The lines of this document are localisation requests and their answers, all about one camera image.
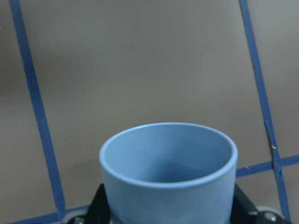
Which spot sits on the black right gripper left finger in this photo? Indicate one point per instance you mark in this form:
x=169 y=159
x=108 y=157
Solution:
x=98 y=211

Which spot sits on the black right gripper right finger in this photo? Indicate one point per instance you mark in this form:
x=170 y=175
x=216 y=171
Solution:
x=245 y=212

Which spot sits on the light blue plastic cup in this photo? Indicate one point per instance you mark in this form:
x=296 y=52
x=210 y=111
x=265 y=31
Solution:
x=169 y=173

